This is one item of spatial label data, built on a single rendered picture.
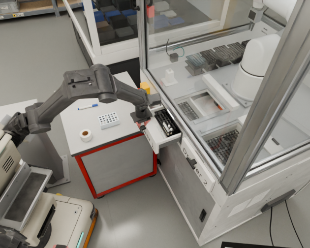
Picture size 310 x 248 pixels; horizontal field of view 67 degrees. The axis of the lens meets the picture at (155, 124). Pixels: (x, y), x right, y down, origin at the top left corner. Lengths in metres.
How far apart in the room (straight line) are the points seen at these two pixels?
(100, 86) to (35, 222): 0.81
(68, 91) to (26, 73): 2.93
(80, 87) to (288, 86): 0.53
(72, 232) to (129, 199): 0.55
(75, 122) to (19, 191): 0.67
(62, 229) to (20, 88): 2.06
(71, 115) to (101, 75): 1.00
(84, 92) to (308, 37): 0.55
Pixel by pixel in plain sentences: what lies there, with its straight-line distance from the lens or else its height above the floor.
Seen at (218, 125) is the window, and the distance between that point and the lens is 0.98.
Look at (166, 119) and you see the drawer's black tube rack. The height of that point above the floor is 0.90.
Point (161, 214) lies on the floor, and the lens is 2.06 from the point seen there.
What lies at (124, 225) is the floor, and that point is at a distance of 2.04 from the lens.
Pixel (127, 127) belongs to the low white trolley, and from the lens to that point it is 1.54.
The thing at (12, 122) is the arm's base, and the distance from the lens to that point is 1.09.
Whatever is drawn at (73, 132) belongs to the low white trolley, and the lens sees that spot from 1.59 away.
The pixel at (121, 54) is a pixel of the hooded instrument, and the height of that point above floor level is 0.87.
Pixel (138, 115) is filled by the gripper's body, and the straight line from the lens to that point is 1.19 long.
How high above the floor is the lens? 1.93
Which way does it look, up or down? 49 degrees down
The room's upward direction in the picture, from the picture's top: straight up
